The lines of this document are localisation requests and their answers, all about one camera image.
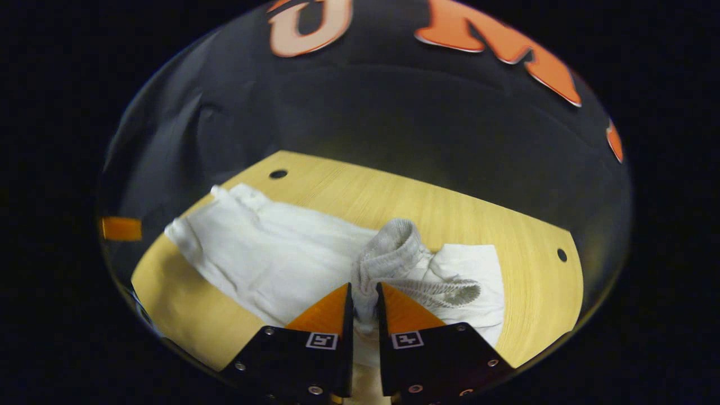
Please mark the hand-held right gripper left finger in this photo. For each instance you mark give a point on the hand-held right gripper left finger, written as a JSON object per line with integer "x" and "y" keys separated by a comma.
{"x": 304, "y": 368}

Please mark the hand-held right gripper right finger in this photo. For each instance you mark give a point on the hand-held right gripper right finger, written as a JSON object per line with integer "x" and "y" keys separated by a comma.
{"x": 433, "y": 365}

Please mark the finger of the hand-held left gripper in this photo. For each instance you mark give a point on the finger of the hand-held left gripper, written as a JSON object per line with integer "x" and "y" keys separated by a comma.
{"x": 121, "y": 228}

